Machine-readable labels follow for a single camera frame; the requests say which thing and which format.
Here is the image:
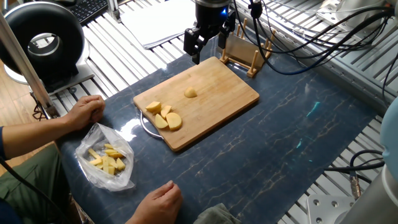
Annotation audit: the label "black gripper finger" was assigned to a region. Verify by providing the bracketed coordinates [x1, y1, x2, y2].
[183, 28, 208, 65]
[218, 17, 237, 49]

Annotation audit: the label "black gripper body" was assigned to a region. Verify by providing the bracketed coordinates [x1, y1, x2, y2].
[194, 0, 237, 35]

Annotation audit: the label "bamboo cutting board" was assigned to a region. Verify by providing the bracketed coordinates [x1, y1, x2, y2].
[132, 57, 261, 152]

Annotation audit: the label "person's left forearm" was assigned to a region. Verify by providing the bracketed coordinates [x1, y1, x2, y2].
[0, 115, 70, 159]

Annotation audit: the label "person's left hand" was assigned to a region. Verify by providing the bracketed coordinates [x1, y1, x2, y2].
[62, 95, 106, 131]

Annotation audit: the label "person's right hand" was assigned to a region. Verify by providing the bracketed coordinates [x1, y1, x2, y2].
[127, 182, 184, 224]

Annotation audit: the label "wooden knife rack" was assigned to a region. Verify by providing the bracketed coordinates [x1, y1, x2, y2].
[219, 16, 274, 78]

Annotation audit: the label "white sheet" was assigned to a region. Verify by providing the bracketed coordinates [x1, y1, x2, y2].
[120, 0, 207, 50]

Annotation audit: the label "black keyboard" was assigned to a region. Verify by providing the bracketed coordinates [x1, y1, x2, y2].
[59, 0, 111, 27]

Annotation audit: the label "dark blue marble mat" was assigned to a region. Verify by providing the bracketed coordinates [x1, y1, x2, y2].
[59, 53, 387, 224]

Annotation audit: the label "plastic bag of potato sticks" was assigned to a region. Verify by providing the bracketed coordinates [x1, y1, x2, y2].
[75, 122, 136, 191]

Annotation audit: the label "grey-green cloth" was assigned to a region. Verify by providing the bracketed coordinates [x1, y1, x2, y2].
[192, 202, 242, 224]

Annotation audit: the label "wooden pole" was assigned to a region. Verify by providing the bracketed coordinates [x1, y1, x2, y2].
[0, 12, 58, 120]

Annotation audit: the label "metal mounting plate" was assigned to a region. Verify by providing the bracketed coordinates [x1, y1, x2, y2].
[303, 193, 360, 224]

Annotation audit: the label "olive trousers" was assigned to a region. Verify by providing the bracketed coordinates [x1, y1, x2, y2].
[0, 142, 85, 224]

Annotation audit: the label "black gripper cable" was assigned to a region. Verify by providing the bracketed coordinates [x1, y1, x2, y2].
[248, 0, 398, 77]

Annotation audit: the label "black round ring lamp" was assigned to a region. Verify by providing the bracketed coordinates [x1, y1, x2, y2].
[0, 2, 94, 94]

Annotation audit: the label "black cable with plug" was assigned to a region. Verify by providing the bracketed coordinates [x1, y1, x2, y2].
[323, 152, 389, 182]

